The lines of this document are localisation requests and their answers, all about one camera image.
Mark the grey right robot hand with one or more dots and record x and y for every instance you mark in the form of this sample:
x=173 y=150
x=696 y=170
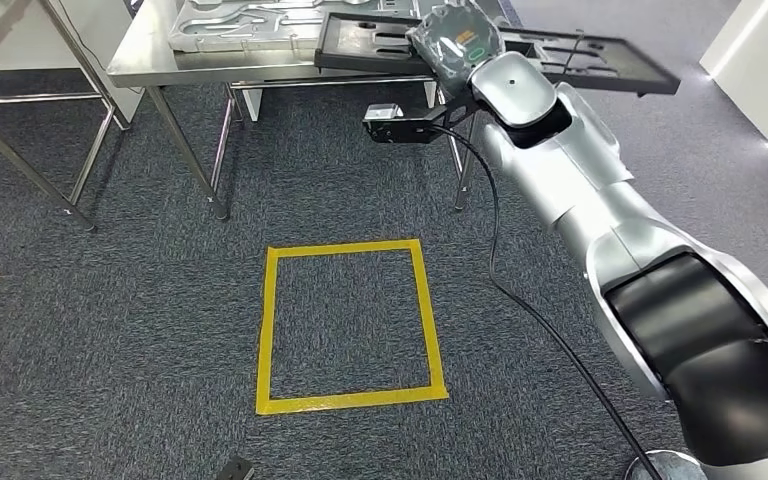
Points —
x=457 y=40

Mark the black plastic plate frame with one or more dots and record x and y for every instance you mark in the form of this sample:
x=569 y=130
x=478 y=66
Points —
x=338 y=50

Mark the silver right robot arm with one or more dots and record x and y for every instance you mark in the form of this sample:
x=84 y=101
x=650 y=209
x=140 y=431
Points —
x=589 y=185

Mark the stainless steel workbench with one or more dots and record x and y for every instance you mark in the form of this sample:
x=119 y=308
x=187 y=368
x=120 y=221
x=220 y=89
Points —
x=145 y=60

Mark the stamped aluminium panel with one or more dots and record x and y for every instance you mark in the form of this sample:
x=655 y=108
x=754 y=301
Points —
x=238 y=26

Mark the white cabinet panel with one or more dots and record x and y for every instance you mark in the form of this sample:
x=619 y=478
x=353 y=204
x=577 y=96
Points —
x=92 y=33

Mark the pale wrist camera on bracket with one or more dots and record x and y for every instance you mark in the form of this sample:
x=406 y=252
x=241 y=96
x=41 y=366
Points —
x=394 y=126

